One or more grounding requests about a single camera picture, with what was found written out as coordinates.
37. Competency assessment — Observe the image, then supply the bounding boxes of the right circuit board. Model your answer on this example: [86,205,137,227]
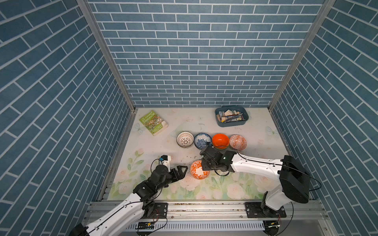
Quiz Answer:
[263,221,280,236]

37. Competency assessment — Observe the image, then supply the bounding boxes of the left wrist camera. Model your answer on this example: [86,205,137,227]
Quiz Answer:
[159,155,171,171]

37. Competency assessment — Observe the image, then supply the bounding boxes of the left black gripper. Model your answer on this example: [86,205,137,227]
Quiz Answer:
[155,166,188,192]

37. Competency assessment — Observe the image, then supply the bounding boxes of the white brown patterned bowl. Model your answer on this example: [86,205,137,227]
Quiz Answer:
[176,131,194,148]

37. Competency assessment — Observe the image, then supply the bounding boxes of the left green circuit board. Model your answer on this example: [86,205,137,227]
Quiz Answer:
[136,222,155,231]

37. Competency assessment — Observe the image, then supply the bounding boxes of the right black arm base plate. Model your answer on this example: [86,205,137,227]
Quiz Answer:
[245,202,287,218]

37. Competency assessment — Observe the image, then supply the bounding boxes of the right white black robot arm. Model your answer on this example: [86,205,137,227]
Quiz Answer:
[200,146,311,218]

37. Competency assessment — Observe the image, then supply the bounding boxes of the teal plastic bin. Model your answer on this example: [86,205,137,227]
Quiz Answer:
[215,106,249,127]

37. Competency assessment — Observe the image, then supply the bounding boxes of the orange floral bowl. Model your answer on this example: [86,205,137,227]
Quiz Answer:
[190,160,210,180]

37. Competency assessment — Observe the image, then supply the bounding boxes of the red geometric patterned bowl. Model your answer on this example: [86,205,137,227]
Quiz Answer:
[229,135,247,151]

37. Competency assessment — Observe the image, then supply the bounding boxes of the green cover book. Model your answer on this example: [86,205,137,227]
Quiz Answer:
[139,110,168,136]

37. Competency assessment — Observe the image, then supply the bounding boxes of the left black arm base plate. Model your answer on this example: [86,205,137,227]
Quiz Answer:
[142,202,168,219]

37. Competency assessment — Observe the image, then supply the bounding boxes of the art supplies in bin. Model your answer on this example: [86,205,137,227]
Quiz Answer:
[216,110,245,123]

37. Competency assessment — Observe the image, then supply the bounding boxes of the plain orange bowl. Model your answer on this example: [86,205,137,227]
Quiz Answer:
[212,133,229,150]

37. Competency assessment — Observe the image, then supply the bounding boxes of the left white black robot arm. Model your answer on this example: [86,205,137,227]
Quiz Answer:
[69,165,188,236]

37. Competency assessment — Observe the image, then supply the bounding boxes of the aluminium mounting rail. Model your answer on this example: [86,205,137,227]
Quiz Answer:
[83,200,329,224]

